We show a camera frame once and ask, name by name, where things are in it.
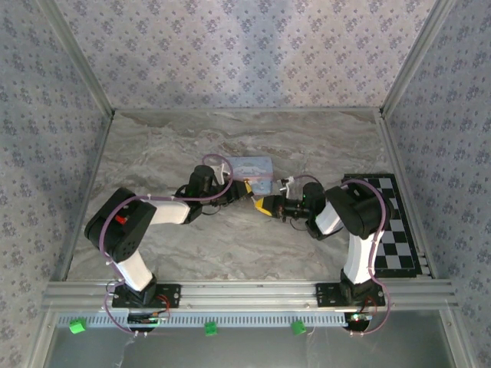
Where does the black and grey checkerboard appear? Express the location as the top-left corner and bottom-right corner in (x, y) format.
(341, 172), (423, 278)

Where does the grey metal sheet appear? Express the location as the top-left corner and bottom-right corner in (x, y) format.
(45, 325), (457, 368)

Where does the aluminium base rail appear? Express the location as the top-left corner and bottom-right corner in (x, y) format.
(41, 279), (460, 312)

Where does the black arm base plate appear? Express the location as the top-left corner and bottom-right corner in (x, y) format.
(110, 283), (182, 308)
(315, 283), (386, 307)

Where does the aluminium side rail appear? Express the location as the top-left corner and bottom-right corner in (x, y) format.
(377, 113), (437, 280)
(51, 113), (116, 283)

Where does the grey slotted cable duct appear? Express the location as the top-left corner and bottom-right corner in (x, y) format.
(56, 310), (369, 329)

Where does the aluminium corner post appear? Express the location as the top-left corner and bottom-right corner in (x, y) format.
(36, 0), (116, 118)
(379, 0), (460, 118)

